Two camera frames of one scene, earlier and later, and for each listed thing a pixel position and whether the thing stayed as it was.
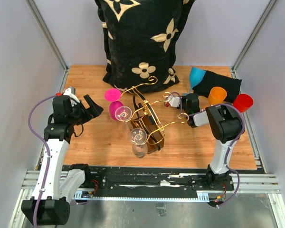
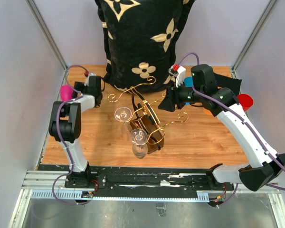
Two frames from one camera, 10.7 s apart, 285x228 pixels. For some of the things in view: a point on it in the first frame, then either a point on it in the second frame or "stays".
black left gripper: [94, 110] → [80, 86]
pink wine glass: [113, 95] → [67, 92]
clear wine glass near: [138, 137] stays
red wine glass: [242, 102] stays
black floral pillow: [141, 38] stays
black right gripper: [183, 98] → [171, 98]
